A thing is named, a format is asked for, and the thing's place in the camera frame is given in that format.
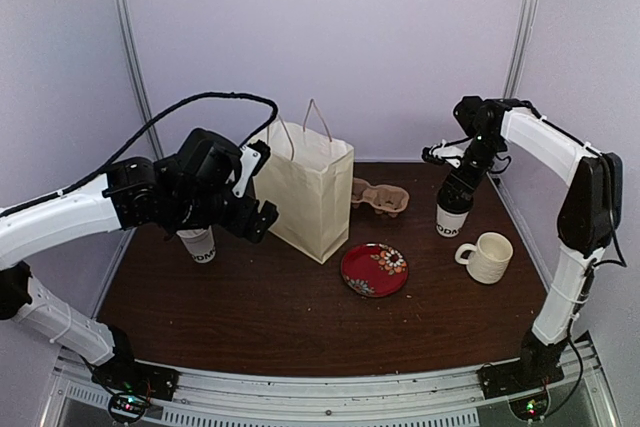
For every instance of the cream ceramic mug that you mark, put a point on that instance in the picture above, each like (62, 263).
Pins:
(487, 259)

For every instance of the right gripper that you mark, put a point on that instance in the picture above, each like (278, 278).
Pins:
(464, 180)

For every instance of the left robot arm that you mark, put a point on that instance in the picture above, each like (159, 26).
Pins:
(202, 185)

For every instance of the cream paper bag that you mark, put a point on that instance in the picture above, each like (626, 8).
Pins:
(309, 177)

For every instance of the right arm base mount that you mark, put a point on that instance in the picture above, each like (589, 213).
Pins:
(507, 379)

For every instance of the right aluminium frame post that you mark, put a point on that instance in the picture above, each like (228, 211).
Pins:
(527, 15)

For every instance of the aluminium front rail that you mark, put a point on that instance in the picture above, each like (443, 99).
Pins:
(452, 397)

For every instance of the red floral plate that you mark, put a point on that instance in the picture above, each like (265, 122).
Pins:
(374, 270)

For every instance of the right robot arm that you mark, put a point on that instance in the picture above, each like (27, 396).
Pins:
(587, 221)

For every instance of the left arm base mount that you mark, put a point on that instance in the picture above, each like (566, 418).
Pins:
(144, 380)

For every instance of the cardboard cup carrier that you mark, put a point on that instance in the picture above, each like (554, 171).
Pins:
(383, 198)

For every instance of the black plastic cup lid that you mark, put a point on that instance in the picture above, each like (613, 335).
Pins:
(454, 204)

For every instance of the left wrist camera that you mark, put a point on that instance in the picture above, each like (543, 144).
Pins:
(248, 162)

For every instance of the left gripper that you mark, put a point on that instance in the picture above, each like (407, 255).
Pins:
(239, 225)

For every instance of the aluminium frame post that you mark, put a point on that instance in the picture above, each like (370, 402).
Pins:
(132, 60)
(527, 15)

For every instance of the white paper cup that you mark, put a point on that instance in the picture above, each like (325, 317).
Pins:
(449, 224)

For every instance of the left aluminium frame post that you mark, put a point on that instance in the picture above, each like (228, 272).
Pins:
(132, 60)

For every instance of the paper cup with straws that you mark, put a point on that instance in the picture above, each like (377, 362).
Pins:
(199, 243)

